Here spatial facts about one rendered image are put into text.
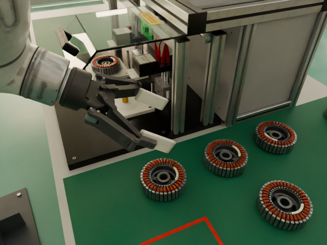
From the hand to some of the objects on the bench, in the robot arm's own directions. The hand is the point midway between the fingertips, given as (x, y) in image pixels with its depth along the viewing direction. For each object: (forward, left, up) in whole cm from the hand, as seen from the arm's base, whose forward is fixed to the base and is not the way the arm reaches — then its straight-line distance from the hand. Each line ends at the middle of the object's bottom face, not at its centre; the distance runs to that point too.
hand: (163, 122), depth 56 cm
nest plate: (+12, +32, -18) cm, 38 cm away
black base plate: (+17, +42, -20) cm, 50 cm away
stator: (+15, -24, -20) cm, 34 cm away
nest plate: (+20, +54, -18) cm, 60 cm away
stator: (0, 0, -20) cm, 20 cm away
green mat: (+16, -26, -20) cm, 36 cm away
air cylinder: (+26, +27, -18) cm, 41 cm away
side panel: (+43, -1, -20) cm, 48 cm away
